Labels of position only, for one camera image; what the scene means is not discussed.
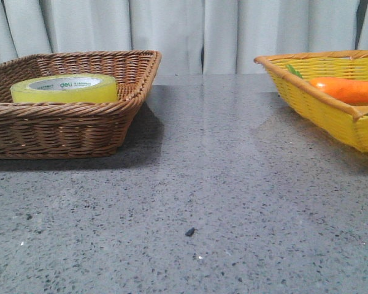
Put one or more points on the brown wicker basket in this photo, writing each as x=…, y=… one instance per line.
x=65, y=131

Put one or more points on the orange toy carrot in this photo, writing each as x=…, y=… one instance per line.
x=353, y=92

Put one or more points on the small black debris piece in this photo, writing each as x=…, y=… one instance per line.
x=190, y=232

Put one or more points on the yellow tape roll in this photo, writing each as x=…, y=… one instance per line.
x=66, y=88

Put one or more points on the white curtain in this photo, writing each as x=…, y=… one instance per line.
x=194, y=37

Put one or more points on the yellow woven basket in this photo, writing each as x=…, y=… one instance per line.
x=291, y=74

